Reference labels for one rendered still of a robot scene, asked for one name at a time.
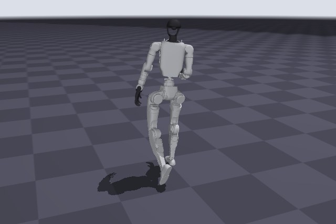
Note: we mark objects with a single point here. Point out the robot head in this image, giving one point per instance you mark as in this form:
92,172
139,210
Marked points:
174,24

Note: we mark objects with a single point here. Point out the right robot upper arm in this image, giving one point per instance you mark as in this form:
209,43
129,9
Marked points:
187,71

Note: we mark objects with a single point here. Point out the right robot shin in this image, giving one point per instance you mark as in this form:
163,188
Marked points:
173,140

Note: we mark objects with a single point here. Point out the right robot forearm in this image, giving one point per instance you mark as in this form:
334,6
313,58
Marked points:
183,77

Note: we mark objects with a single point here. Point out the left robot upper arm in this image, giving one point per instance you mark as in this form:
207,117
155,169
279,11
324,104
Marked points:
155,46

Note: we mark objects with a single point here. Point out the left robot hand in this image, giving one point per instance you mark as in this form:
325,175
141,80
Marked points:
137,95

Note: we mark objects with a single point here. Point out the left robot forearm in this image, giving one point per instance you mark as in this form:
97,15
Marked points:
143,77

